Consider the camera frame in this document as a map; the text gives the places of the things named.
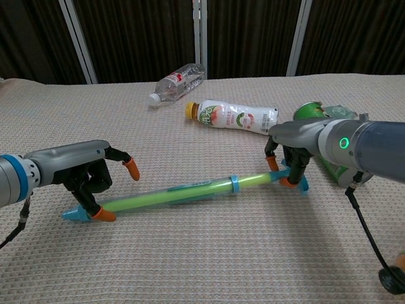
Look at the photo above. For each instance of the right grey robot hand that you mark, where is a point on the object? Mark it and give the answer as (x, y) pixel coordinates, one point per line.
(297, 133)

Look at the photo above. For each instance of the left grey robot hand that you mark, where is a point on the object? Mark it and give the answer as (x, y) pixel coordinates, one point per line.
(69, 160)

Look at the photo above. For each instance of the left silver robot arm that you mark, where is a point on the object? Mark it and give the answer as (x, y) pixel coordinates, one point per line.
(12, 180)

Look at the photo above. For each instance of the green chips can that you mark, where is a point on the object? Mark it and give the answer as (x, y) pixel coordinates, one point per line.
(308, 111)

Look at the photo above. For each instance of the grey-green foil lid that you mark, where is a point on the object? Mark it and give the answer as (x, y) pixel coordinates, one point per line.
(340, 111)

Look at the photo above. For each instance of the white drink bottle yellow cap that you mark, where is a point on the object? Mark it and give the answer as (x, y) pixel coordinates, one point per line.
(234, 118)

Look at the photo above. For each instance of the dark brown screen panel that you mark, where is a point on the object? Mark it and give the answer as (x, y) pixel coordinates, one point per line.
(250, 38)
(357, 35)
(136, 38)
(28, 38)

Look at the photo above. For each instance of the clear plastic water bottle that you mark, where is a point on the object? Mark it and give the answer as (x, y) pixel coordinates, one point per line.
(182, 82)

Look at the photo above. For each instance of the beige woven tablecloth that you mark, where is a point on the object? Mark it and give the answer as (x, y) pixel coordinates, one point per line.
(190, 259)

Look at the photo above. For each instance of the black orange round object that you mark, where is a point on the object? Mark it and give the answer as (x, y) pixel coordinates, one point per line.
(392, 280)

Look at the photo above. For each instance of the white screen frame post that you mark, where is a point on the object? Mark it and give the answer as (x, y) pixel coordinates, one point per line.
(79, 41)
(200, 35)
(298, 38)

